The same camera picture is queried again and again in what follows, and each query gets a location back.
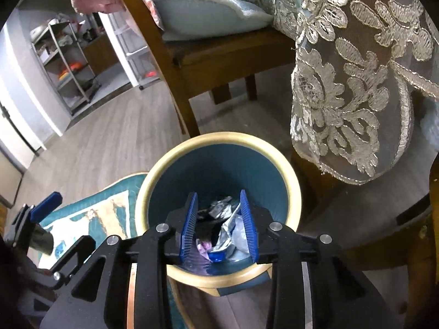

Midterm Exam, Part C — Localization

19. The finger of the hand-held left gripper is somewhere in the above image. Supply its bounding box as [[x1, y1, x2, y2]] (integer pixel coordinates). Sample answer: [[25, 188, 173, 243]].
[[12, 192, 63, 247], [41, 236, 97, 290]]

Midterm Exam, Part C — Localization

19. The purple wrapper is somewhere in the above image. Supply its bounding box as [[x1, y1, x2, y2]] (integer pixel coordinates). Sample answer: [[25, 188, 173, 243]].
[[195, 240, 215, 261]]

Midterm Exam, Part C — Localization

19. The dark cup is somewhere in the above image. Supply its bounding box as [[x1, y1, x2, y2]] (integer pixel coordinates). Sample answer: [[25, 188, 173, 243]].
[[29, 228, 55, 251]]

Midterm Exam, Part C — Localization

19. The blue bin with cream rim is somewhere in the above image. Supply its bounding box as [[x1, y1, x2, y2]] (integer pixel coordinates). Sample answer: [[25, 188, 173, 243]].
[[135, 132, 302, 297]]

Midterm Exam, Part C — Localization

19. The pale blue seat cushion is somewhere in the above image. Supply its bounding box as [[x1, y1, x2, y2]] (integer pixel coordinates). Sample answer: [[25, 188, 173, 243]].
[[151, 0, 275, 42]]

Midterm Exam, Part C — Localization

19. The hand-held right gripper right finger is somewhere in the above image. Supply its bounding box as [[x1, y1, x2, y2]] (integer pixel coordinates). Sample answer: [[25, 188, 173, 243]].
[[239, 189, 402, 329]]

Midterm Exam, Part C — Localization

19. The beige cabinet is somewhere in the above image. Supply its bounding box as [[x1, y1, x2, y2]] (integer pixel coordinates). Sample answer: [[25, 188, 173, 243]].
[[0, 151, 24, 209]]

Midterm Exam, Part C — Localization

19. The teal lace tablecloth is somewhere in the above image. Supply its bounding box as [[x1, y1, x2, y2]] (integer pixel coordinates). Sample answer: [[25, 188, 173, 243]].
[[226, 0, 439, 186]]

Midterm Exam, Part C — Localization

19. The metal shelf rack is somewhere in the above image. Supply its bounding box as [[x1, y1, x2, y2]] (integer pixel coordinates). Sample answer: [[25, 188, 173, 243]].
[[30, 14, 102, 115]]

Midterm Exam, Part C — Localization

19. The wooden chair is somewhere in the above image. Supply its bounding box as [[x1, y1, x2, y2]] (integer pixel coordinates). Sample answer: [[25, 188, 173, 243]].
[[343, 178, 439, 329], [106, 0, 299, 138]]

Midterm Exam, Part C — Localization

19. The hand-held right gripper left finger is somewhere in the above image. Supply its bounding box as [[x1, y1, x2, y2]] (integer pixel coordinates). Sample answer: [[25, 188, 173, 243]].
[[39, 192, 199, 329]]

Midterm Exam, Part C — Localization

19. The white door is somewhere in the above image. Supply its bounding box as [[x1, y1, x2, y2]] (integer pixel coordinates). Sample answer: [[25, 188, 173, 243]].
[[0, 99, 47, 172]]

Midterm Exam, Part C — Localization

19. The blue wet wipes packet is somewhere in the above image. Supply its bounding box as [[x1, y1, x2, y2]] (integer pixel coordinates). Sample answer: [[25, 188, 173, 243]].
[[207, 206, 252, 263]]

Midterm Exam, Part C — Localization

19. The white trolley rack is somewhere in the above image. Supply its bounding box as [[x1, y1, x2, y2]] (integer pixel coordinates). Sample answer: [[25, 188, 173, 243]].
[[99, 12, 162, 91]]

